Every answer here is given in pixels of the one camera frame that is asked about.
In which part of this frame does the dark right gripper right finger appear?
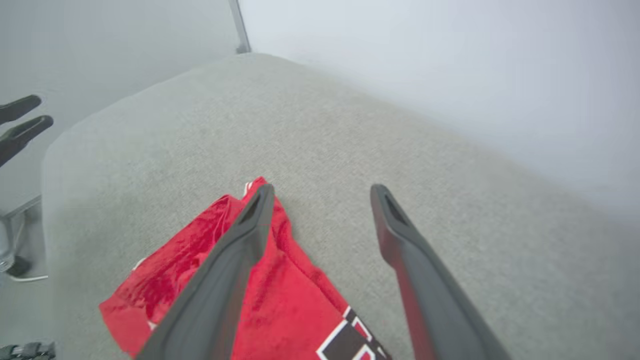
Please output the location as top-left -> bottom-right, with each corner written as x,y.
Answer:
369,183 -> 512,360

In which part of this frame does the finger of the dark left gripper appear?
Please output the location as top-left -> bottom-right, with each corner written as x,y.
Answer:
0,94 -> 42,126
0,115 -> 55,169

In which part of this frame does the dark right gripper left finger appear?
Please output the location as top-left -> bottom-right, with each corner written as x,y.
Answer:
134,183 -> 276,360

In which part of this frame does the red and white jersey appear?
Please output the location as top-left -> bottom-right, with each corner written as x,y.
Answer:
98,175 -> 392,360

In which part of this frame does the grey fabric sofa seat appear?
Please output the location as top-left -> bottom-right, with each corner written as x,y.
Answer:
41,52 -> 640,360

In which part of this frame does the dark braided cable sleeve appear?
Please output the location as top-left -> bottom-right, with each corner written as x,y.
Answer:
0,342 -> 56,360

